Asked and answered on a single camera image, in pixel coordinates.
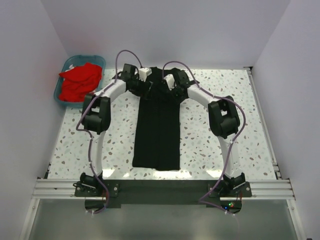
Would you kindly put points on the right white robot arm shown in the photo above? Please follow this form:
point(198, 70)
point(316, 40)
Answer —
point(226, 121)

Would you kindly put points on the aluminium frame rail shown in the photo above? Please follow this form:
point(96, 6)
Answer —
point(269, 214)

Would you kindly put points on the red t shirt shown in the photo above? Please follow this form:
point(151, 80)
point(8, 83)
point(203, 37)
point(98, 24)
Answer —
point(79, 81)

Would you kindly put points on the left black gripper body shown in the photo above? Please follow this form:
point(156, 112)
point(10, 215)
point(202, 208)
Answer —
point(137, 87)

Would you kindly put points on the black t shirt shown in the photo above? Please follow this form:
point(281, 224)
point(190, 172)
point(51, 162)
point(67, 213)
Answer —
point(157, 134)

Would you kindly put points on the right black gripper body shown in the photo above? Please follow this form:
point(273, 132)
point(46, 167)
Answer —
point(176, 94)

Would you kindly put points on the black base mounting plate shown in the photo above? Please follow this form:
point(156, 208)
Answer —
point(140, 192)

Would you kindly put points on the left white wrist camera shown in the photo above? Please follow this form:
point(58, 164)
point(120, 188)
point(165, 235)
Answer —
point(143, 73)

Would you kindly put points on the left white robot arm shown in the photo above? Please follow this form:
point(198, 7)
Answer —
point(96, 119)

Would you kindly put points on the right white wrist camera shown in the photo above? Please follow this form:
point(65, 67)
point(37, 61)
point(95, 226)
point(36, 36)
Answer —
point(170, 81)

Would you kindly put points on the teal plastic basket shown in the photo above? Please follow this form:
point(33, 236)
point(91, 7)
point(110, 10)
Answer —
point(74, 61)

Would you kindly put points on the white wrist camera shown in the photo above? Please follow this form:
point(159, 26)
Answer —
point(143, 73)
point(170, 81)

